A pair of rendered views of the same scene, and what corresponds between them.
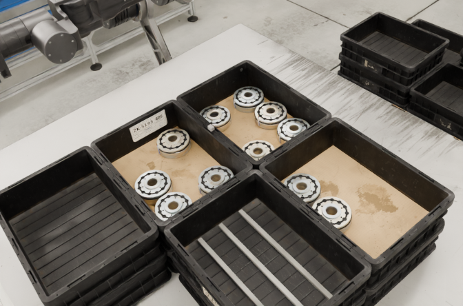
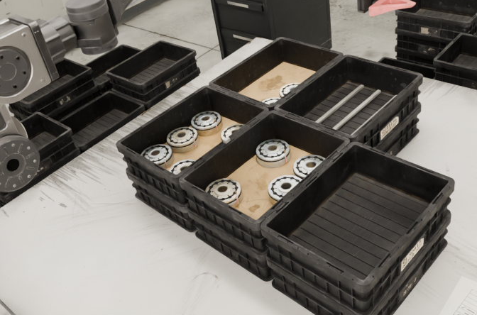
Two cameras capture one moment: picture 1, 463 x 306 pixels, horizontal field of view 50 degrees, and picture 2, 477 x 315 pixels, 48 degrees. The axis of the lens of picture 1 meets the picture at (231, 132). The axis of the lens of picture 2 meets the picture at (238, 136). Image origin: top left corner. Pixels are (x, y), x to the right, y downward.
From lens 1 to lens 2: 175 cm
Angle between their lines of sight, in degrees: 70
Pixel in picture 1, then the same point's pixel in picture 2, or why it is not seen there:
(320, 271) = (339, 96)
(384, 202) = (274, 80)
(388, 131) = not seen: hidden behind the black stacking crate
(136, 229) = (337, 194)
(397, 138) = not seen: hidden behind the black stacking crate
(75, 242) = (368, 233)
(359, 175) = (249, 91)
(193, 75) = (53, 265)
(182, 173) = (261, 182)
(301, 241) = (318, 107)
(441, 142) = (187, 91)
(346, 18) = not seen: outside the picture
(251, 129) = (197, 152)
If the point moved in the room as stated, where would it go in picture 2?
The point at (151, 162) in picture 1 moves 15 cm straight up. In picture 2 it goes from (250, 208) to (242, 167)
